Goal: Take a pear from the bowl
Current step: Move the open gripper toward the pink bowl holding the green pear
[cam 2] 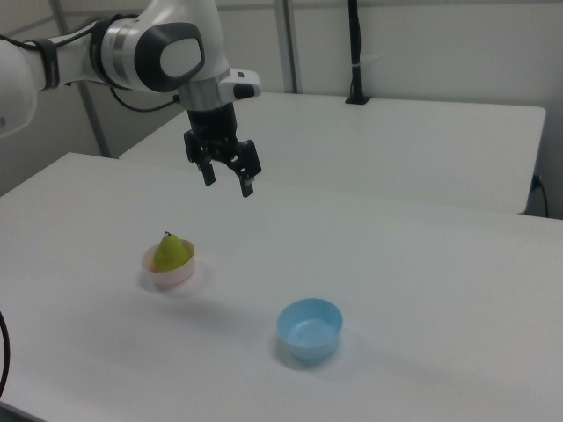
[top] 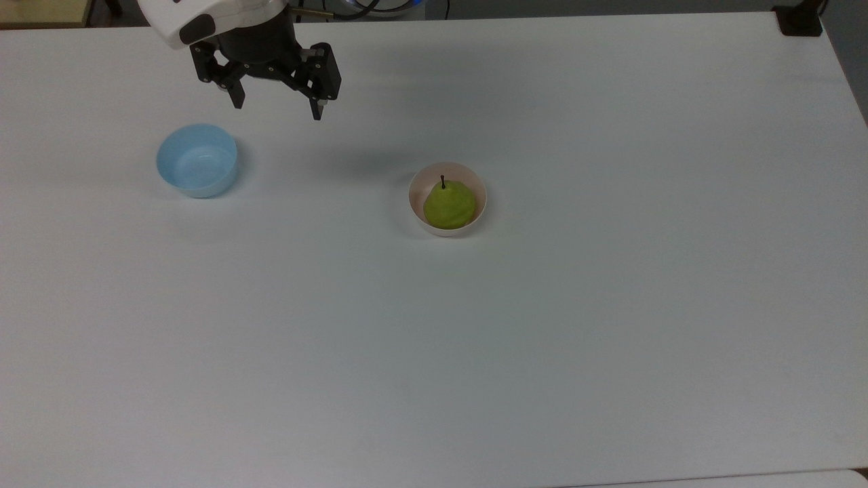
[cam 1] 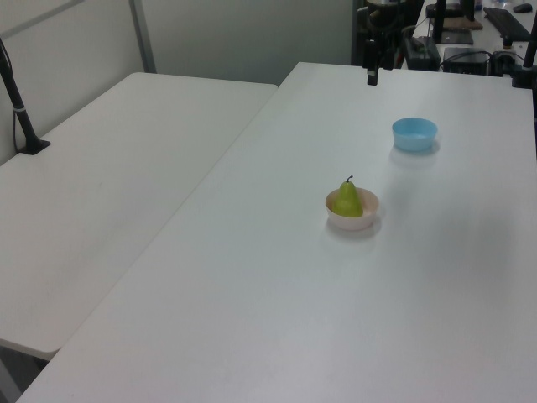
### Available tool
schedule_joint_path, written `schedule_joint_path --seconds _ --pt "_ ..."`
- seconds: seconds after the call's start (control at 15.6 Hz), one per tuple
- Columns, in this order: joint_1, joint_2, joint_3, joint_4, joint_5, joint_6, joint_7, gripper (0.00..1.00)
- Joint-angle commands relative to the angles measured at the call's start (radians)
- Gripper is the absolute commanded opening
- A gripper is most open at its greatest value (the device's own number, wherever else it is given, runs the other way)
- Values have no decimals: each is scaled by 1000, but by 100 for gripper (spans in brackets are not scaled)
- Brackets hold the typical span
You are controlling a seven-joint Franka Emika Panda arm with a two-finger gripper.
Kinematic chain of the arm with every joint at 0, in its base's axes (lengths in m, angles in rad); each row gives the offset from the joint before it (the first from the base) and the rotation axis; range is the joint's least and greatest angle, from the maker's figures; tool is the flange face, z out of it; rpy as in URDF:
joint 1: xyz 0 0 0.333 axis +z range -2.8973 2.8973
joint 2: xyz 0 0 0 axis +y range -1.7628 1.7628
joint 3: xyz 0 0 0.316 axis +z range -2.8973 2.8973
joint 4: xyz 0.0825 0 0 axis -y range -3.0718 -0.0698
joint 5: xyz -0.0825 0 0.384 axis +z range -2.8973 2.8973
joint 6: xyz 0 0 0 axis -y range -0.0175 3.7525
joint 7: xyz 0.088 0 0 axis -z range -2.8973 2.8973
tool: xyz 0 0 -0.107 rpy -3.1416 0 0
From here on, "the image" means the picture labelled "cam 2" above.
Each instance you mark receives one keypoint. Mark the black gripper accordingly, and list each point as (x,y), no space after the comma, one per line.
(213,127)

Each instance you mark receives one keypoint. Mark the green pear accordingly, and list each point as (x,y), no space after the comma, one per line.
(169,255)

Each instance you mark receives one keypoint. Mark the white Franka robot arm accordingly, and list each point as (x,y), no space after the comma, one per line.
(176,57)

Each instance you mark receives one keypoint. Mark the pink plastic bowl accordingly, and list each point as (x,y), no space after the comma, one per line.
(173,278)

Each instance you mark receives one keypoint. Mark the blue plastic bowl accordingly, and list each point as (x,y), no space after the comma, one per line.
(308,338)

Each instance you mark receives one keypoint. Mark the white table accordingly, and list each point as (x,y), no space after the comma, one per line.
(374,145)

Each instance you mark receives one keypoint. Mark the black pole stand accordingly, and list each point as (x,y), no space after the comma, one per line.
(355,44)

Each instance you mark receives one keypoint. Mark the slim gray frame post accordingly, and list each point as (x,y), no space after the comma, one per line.
(96,123)

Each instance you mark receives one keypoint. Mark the wide gray frame post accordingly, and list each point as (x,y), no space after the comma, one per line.
(288,44)

